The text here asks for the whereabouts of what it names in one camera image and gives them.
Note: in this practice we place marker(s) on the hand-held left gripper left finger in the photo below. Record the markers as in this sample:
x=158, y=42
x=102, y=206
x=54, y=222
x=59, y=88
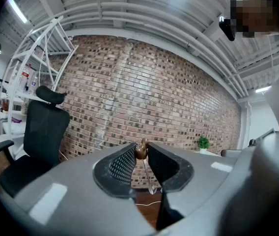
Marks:
x=119, y=166

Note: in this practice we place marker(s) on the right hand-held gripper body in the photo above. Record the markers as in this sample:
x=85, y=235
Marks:
x=272, y=176

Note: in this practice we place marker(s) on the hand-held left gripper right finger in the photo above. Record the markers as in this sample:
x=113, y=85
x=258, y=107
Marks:
x=165, y=168

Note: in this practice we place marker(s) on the small brown object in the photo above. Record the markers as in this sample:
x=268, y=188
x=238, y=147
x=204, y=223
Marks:
x=142, y=151

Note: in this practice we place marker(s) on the green potted plant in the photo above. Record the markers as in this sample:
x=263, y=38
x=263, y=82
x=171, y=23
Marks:
x=204, y=142

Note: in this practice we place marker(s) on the white table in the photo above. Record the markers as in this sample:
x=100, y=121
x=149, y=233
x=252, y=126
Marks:
x=213, y=154

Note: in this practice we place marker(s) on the black office chair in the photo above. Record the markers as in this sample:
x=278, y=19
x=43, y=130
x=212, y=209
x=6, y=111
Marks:
x=43, y=131

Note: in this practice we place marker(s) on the ceiling light panel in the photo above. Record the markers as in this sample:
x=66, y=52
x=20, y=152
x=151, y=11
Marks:
x=262, y=89
x=18, y=10

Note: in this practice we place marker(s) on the clear bottle blue label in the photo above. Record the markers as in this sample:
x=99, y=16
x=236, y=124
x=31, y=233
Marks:
x=34, y=86

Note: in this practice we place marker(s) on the clear bottle red label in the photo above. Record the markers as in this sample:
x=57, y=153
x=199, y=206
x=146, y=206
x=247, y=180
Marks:
x=24, y=80

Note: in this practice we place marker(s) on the white metal shelf rack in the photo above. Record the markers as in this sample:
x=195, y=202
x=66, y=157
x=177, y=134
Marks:
x=16, y=65

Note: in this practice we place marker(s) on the person's head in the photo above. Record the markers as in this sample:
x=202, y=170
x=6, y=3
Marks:
x=250, y=11

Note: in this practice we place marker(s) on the black head camera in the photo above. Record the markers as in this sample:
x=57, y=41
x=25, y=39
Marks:
x=228, y=29

